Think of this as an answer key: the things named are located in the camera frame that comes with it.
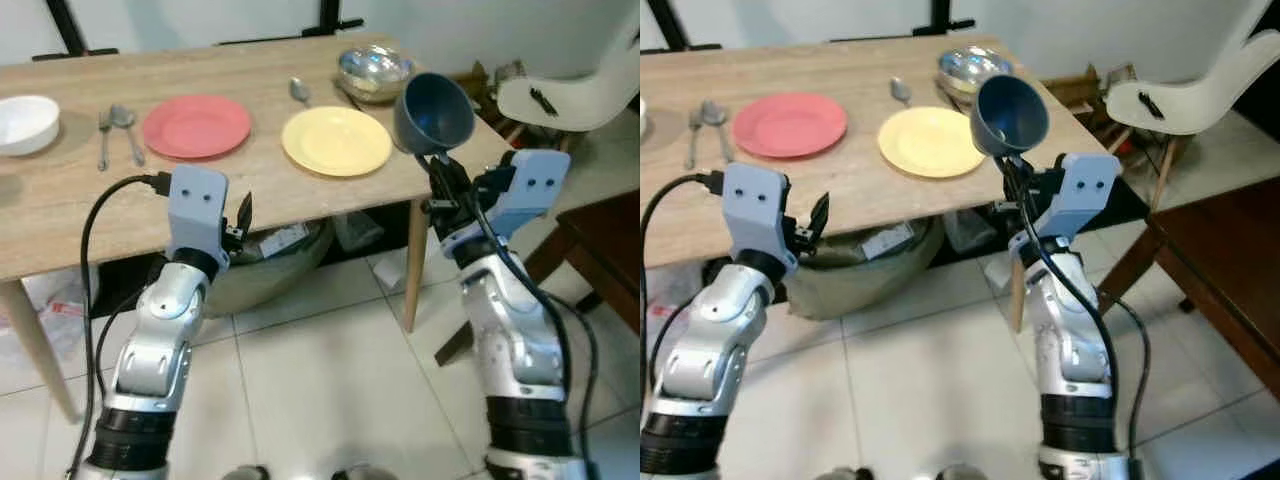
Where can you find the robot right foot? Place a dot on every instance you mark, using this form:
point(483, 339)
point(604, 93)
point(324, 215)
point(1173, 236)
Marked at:
point(962, 472)

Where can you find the black plastic fork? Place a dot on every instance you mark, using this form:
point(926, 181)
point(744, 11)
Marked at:
point(544, 102)
point(1153, 106)

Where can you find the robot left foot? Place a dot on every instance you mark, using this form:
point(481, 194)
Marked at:
point(842, 473)
point(245, 473)

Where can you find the white shell chair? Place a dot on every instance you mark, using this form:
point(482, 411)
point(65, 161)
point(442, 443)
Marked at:
point(1210, 90)
point(580, 90)

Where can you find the steel spoon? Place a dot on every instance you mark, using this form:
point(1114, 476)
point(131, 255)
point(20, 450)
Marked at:
point(899, 88)
point(124, 122)
point(714, 118)
point(299, 90)

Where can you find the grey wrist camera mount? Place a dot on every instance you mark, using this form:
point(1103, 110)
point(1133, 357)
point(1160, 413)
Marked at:
point(198, 215)
point(530, 190)
point(755, 215)
point(1085, 195)

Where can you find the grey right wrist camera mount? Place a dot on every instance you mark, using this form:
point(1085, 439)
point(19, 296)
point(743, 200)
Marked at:
point(530, 190)
point(1085, 195)

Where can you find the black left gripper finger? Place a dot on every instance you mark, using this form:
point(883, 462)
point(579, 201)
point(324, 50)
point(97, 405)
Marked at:
point(242, 218)
point(251, 215)
point(825, 218)
point(814, 220)

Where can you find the steel fork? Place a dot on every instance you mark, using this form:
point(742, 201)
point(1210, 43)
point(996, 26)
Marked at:
point(104, 135)
point(693, 132)

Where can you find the black exercise stand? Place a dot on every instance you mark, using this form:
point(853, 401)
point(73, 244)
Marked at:
point(672, 25)
point(65, 25)

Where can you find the steel bowl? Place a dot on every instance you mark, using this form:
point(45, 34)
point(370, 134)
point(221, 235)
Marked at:
point(372, 72)
point(965, 68)

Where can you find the olive green bag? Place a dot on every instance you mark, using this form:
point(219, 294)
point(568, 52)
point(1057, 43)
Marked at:
point(870, 275)
point(265, 275)

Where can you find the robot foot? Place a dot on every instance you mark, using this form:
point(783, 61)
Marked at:
point(842, 473)
point(962, 472)
point(245, 473)

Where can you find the white bowl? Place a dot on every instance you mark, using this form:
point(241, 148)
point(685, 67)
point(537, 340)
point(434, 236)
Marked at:
point(25, 125)

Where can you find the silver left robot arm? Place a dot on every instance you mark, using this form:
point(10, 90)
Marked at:
point(715, 350)
point(155, 350)

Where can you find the clear plastic bag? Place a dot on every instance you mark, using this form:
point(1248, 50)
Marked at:
point(970, 230)
point(358, 230)

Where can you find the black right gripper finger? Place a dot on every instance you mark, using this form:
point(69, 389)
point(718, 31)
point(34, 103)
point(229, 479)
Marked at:
point(430, 175)
point(452, 172)
point(1030, 178)
point(1012, 180)

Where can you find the yellow plate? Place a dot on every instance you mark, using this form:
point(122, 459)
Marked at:
point(336, 142)
point(930, 142)

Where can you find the light wooden table leg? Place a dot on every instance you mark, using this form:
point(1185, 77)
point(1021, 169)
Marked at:
point(1018, 295)
point(414, 265)
point(35, 345)

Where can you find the white plastic bag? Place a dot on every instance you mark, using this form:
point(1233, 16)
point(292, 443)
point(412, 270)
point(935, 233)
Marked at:
point(60, 315)
point(665, 320)

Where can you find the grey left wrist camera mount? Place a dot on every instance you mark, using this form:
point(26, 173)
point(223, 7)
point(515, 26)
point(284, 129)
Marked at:
point(198, 215)
point(755, 215)

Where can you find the dark blue bowl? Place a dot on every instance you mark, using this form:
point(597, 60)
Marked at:
point(1010, 112)
point(435, 110)

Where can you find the pink plate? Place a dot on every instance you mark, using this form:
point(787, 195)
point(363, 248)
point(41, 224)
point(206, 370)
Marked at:
point(196, 127)
point(790, 125)

